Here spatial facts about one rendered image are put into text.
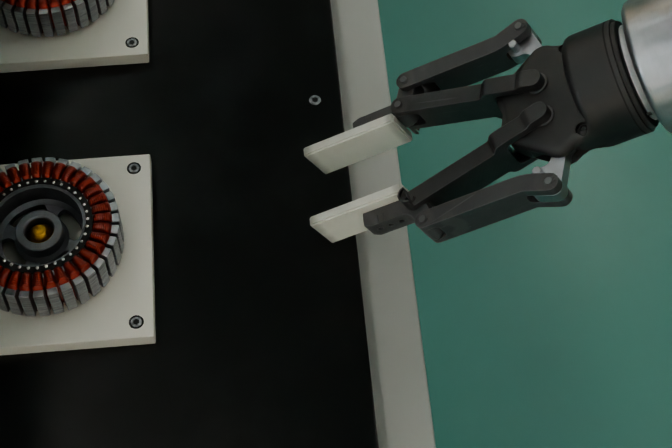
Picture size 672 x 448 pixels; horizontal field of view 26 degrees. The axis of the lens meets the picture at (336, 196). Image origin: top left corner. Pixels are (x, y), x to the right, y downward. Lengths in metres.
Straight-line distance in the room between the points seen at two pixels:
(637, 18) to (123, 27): 0.43
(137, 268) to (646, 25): 0.39
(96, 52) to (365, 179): 0.23
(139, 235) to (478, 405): 0.87
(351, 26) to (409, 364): 0.30
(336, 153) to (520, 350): 0.91
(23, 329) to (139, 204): 0.12
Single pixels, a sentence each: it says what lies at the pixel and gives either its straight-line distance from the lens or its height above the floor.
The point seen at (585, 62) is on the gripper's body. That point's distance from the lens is 0.90.
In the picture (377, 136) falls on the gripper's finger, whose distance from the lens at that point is 0.99.
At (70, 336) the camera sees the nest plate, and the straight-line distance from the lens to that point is 1.01.
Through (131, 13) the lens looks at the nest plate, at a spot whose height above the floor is 0.78.
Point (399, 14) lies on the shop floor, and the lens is 2.16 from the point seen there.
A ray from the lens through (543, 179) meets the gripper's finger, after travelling 0.90.
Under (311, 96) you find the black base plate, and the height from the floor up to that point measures 0.77.
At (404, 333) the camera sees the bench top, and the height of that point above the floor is 0.75.
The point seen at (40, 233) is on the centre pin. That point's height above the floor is 0.81.
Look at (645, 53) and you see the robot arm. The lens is 0.88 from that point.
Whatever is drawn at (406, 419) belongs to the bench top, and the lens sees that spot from 1.01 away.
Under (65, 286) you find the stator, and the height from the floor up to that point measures 0.82.
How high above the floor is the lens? 1.67
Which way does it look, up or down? 58 degrees down
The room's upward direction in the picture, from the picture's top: straight up
